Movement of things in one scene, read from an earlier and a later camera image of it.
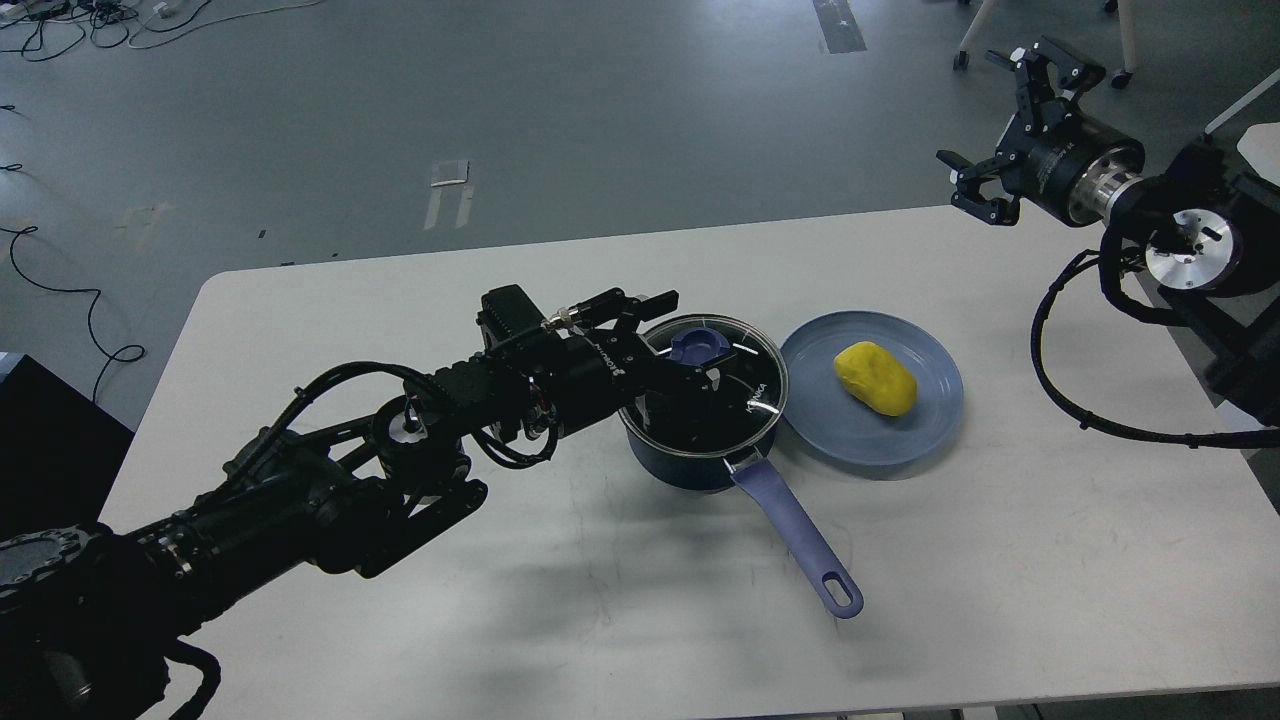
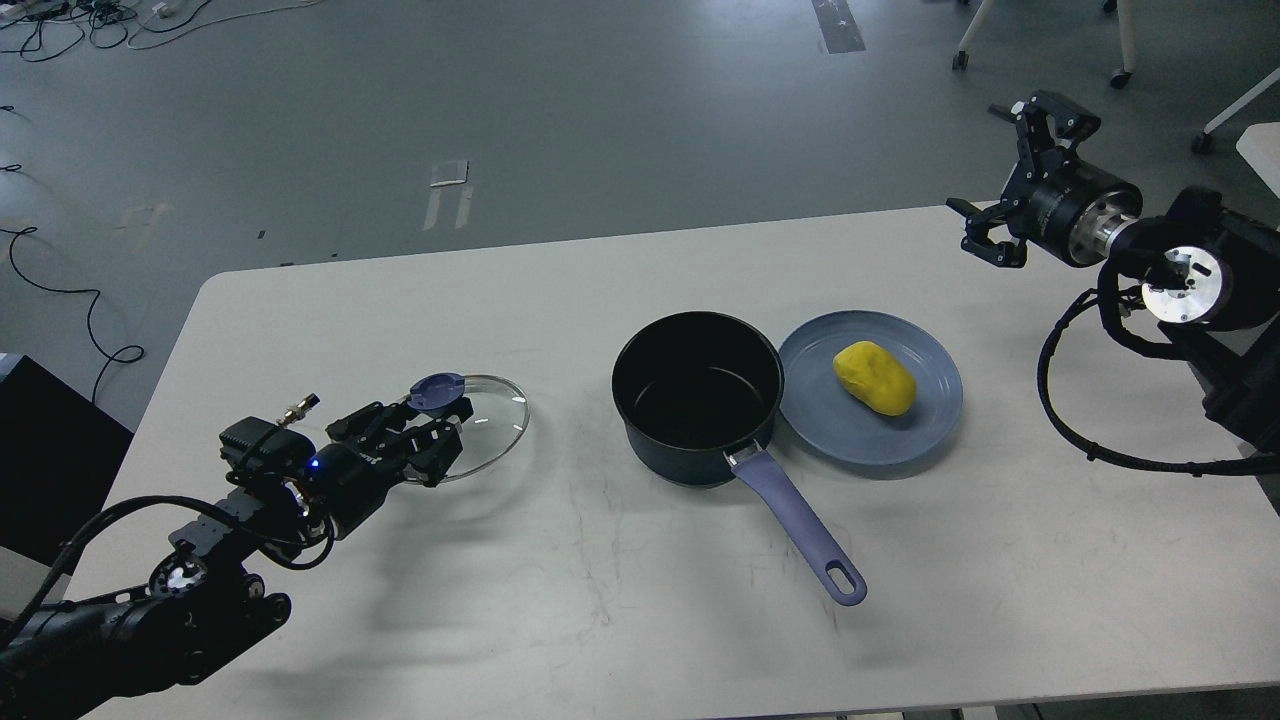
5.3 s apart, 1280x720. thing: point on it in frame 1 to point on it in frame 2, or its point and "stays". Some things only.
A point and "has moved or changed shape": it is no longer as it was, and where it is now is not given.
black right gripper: x=1062 y=160 to x=1072 y=211
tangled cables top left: x=43 y=28 stays
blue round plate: x=829 y=421 stays
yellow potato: x=877 y=377 stays
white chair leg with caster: x=1121 y=78 stays
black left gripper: x=590 y=376 to x=344 y=483
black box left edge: x=60 y=453 stays
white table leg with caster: x=1274 y=78 stays
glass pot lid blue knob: x=696 y=346 has moved or changed shape
